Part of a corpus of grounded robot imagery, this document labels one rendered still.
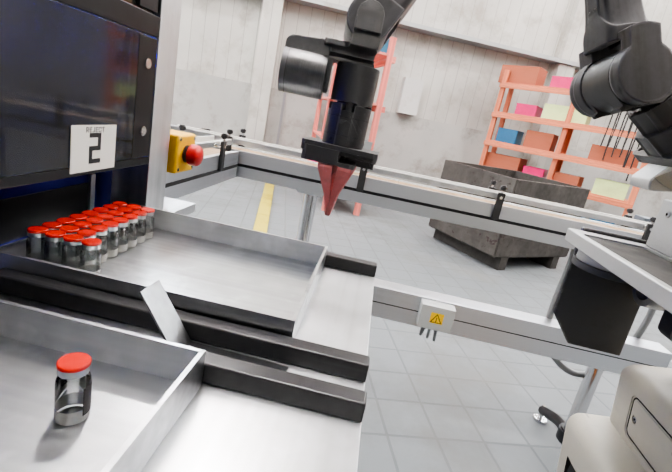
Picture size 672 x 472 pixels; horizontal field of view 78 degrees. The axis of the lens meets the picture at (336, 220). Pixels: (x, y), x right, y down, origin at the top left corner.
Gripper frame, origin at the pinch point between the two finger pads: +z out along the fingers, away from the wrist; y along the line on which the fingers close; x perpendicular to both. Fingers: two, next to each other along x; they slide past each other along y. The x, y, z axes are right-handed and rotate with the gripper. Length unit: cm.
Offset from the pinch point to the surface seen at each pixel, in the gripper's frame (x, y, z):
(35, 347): 28.1, 19.6, 11.7
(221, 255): -1.1, 14.8, 11.2
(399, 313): -86, -25, 51
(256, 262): -1.5, 9.3, 11.1
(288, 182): -83, 24, 12
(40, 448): 36.8, 11.3, 11.6
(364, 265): -7.0, -6.9, 9.3
